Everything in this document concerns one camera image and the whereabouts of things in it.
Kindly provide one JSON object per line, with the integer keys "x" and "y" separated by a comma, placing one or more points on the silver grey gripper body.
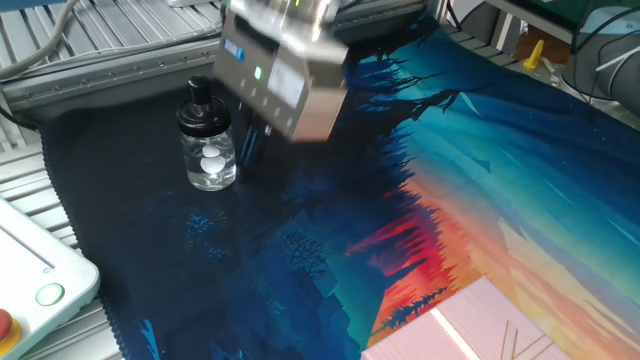
{"x": 280, "y": 85}

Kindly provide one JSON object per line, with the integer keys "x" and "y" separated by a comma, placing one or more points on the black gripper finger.
{"x": 246, "y": 147}
{"x": 255, "y": 149}

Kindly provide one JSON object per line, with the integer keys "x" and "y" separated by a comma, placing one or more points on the clear glass jar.
{"x": 220, "y": 175}

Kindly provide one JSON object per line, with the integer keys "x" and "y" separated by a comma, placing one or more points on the black knobbed jar lid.
{"x": 202, "y": 120}

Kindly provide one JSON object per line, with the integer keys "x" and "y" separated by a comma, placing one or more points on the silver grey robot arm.
{"x": 625, "y": 85}

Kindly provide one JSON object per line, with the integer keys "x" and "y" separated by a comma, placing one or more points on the colourful landscape printed mat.
{"x": 350, "y": 200}

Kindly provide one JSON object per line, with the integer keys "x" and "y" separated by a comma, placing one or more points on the white teach pendant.
{"x": 30, "y": 260}

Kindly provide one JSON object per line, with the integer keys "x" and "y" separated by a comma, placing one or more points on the pink gift box with ribbon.
{"x": 425, "y": 335}

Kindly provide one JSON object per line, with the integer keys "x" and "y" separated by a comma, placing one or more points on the yellow plastic object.
{"x": 534, "y": 57}

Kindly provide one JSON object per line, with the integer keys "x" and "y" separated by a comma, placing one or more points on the white zip tie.
{"x": 617, "y": 61}

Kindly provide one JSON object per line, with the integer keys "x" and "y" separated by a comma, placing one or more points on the aluminium table edge rail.
{"x": 150, "y": 75}

